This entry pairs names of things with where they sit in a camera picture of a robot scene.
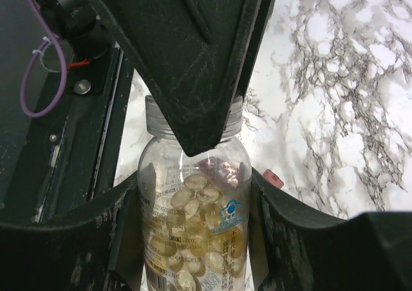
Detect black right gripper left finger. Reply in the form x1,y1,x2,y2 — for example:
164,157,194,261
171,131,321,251
1,174,144,290

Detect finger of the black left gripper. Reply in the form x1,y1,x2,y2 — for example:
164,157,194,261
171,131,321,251
237,0,275,98
75,0,248,158

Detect black metal base frame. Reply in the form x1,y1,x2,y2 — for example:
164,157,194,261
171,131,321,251
1,44,133,225

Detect clear bottle yellow pills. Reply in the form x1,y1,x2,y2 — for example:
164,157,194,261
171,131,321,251
137,95,252,291

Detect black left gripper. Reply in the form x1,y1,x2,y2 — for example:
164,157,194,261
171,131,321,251
35,0,110,59

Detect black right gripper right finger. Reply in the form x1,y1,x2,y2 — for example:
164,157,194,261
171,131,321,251
249,171,411,290

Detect red weekly pill organizer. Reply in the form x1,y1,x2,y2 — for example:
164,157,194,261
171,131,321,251
263,169,284,189

